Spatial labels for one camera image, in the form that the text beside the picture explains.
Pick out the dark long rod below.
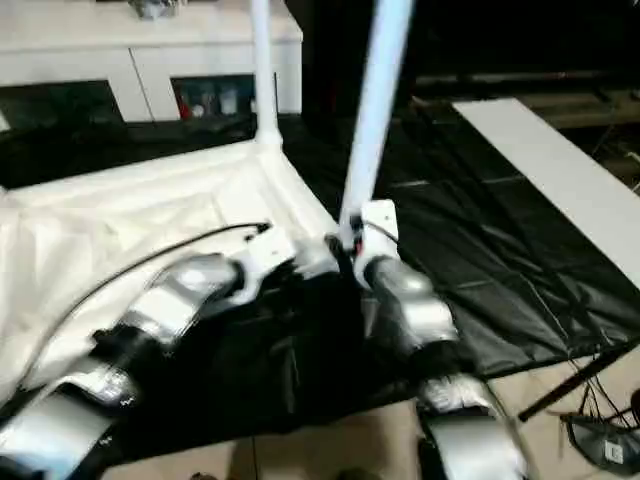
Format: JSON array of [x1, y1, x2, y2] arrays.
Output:
[[414, 72, 640, 85]]

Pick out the tangled black floor cables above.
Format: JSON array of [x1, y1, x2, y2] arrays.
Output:
[[564, 344, 640, 431]]

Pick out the white plastic table top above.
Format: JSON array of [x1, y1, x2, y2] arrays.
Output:
[[0, 124, 346, 416]]

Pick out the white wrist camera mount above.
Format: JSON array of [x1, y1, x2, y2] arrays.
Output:
[[239, 227, 299, 305], [352, 199, 400, 274]]

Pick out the white cabinet with glass doors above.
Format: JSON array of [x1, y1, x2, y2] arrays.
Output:
[[0, 0, 305, 132]]

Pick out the white sheet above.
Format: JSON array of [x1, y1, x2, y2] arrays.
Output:
[[452, 98, 640, 284]]

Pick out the black left wrist camera cable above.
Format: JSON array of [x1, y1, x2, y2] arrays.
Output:
[[19, 223, 274, 391]]

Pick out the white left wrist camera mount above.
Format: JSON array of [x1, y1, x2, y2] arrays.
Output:
[[239, 227, 299, 305]]

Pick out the dark power adapter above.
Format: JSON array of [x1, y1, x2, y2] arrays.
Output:
[[564, 412, 640, 471]]

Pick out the black metal stand foot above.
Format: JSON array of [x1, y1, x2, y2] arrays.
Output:
[[518, 339, 640, 421]]

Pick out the black mat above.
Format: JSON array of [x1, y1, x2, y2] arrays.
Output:
[[0, 97, 640, 471]]

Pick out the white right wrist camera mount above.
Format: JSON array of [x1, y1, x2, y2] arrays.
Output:
[[352, 199, 400, 274]]

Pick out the white jar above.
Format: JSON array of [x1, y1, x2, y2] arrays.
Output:
[[218, 84, 239, 115]]

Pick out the white plastic table leg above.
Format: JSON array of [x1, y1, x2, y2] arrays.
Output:
[[338, 0, 419, 231], [249, 0, 285, 149]]

